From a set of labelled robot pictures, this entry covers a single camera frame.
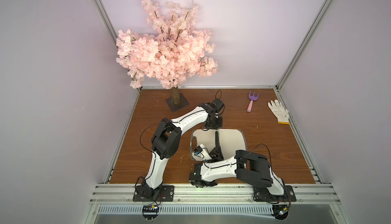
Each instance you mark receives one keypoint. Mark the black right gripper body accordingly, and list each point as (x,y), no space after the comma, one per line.
(217,152)

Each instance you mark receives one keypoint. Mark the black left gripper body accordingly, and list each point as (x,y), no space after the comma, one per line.
(215,123)

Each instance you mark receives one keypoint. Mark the black-handled kitchen knife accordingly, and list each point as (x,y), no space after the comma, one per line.
(217,141)

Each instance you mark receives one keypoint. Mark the white grey-rimmed cutting board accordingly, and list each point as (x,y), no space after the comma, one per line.
(203,142)

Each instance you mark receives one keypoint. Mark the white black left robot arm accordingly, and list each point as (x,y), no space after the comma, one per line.
(166,140)

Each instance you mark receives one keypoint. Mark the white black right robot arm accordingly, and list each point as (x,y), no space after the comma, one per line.
(248,167)

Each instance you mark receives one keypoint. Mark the purple pink garden fork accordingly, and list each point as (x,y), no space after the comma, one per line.
(253,96)

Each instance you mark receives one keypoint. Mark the white work glove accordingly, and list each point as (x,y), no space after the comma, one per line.
(280,112)

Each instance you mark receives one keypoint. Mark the pink artificial blossom tree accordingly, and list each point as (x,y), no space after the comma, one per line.
(177,52)

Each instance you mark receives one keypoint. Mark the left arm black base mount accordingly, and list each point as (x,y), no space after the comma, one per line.
(164,193)

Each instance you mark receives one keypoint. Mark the aluminium front rail frame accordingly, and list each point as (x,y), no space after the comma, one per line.
(223,204)

